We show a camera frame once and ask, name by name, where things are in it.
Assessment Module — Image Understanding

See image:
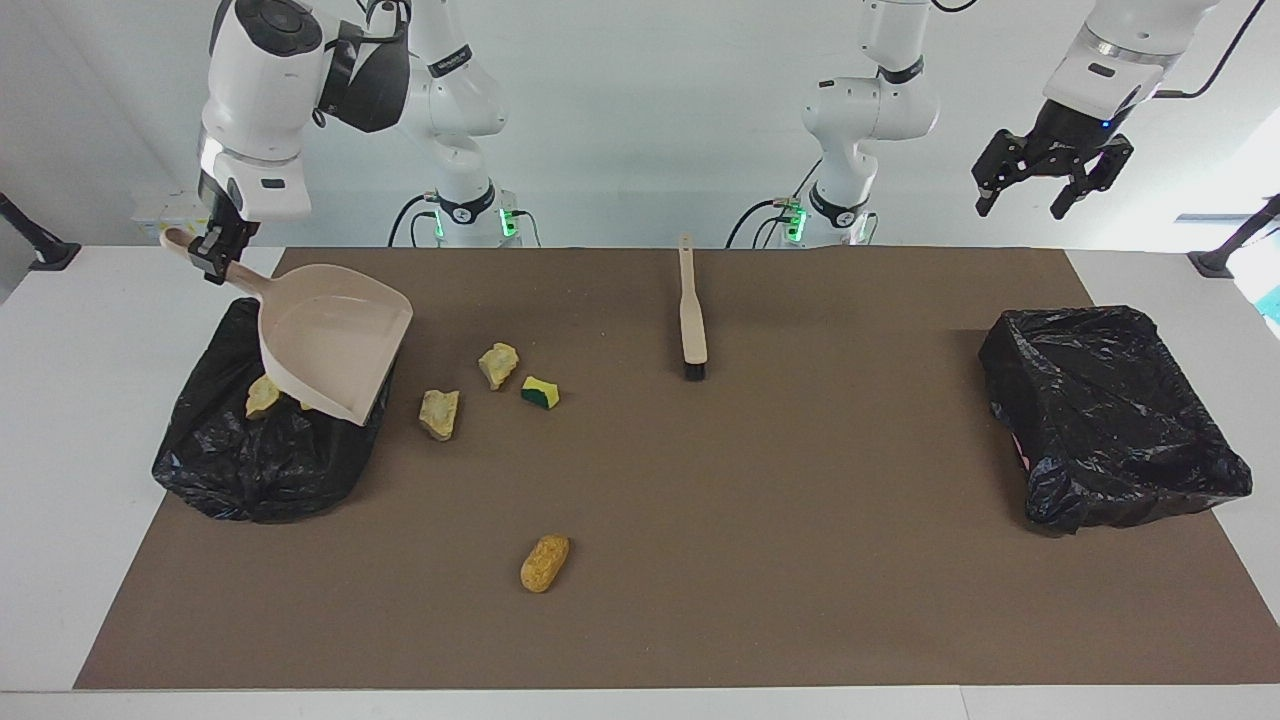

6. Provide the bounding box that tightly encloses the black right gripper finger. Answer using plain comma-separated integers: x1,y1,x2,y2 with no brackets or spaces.
190,236,233,288

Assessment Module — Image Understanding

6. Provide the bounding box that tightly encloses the beige plastic dustpan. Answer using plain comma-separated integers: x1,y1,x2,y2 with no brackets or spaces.
160,228,414,427

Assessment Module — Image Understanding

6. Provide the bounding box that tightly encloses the beige hand brush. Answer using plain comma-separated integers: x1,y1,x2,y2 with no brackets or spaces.
678,235,709,381

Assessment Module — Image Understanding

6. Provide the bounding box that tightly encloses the orange oval sponge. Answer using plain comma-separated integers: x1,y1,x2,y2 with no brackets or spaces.
520,534,571,594

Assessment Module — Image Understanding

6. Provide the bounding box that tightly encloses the black trash bag bin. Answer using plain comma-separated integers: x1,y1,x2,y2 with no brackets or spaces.
152,294,405,524
978,306,1254,536

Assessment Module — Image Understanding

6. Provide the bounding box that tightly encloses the white cardboard box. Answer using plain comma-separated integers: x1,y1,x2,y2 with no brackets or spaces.
133,192,216,241

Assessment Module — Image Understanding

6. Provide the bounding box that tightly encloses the brown table mat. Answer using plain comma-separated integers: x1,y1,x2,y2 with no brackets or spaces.
75,247,1280,691

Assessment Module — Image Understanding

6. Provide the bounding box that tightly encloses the black right arm base cable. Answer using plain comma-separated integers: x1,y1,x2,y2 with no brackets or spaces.
388,193,441,248

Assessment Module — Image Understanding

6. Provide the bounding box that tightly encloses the black arm base cable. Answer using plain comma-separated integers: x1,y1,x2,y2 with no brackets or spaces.
388,193,441,248
725,158,827,249

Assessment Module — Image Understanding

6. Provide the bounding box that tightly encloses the black camera stand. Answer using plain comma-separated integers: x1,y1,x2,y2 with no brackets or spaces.
1188,194,1280,279
0,192,81,272

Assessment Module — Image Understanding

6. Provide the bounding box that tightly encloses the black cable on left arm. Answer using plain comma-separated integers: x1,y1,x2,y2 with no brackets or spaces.
1155,0,1267,100

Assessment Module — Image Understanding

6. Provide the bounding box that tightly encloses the black left arm base cable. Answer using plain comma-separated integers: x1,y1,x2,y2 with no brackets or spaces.
725,158,827,249

